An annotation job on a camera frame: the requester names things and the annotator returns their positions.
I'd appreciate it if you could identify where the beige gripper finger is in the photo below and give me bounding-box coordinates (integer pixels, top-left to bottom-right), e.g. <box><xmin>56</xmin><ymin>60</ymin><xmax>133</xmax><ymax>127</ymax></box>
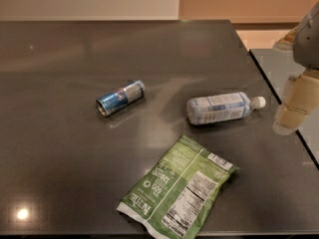
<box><xmin>272</xmin><ymin>28</ymin><xmax>297</xmax><ymax>52</ymax></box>
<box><xmin>273</xmin><ymin>69</ymin><xmax>319</xmax><ymax>135</ymax></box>

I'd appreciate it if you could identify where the blue silver Red Bull can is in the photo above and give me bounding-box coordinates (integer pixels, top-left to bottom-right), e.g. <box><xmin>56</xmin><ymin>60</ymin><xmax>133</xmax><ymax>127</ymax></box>
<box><xmin>96</xmin><ymin>80</ymin><xmax>146</xmax><ymax>117</ymax></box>

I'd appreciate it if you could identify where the adjacent dark side table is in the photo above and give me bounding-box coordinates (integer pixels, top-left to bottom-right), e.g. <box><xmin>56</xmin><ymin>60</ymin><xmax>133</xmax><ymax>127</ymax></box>
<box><xmin>249</xmin><ymin>49</ymin><xmax>319</xmax><ymax>169</ymax></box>

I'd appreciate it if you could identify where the clear plastic water bottle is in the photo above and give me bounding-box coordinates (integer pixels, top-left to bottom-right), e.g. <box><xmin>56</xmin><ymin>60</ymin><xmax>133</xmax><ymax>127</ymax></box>
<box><xmin>186</xmin><ymin>92</ymin><xmax>266</xmax><ymax>125</ymax></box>

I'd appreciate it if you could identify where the green chip bag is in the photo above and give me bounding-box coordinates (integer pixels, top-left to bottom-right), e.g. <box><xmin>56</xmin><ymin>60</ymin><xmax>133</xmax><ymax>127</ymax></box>
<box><xmin>117</xmin><ymin>135</ymin><xmax>238</xmax><ymax>239</ymax></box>

